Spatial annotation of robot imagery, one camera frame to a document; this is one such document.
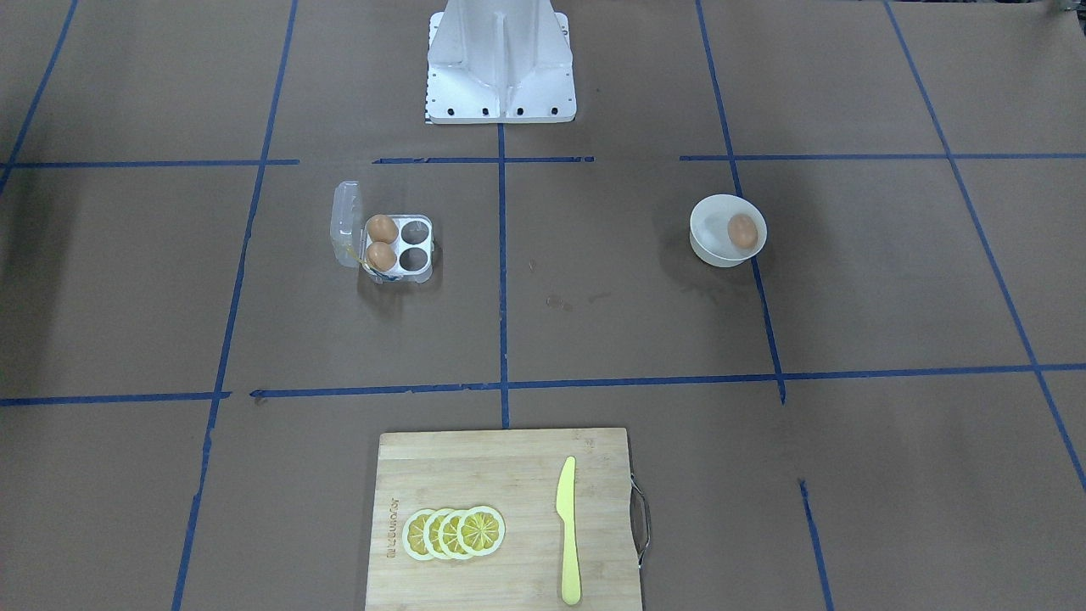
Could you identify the clear plastic egg box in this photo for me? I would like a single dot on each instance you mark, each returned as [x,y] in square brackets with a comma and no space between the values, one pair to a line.
[414,247]

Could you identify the yellow plastic knife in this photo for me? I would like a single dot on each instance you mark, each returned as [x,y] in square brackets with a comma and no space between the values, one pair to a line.
[569,582]

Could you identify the white bowl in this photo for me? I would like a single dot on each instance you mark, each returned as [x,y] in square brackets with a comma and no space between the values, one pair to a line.
[708,230]

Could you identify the bamboo cutting board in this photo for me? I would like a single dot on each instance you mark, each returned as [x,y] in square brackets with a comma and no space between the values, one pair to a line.
[516,471]

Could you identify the brown egg front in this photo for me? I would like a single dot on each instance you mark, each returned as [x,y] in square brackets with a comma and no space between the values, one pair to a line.
[380,256]

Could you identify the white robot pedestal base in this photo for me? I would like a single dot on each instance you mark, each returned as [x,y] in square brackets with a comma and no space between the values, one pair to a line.
[499,62]

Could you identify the brown egg back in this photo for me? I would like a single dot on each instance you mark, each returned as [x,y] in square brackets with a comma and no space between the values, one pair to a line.
[382,228]

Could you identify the brown egg from bowl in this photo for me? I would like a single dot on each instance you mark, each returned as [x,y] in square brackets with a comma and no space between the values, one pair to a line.
[743,231]

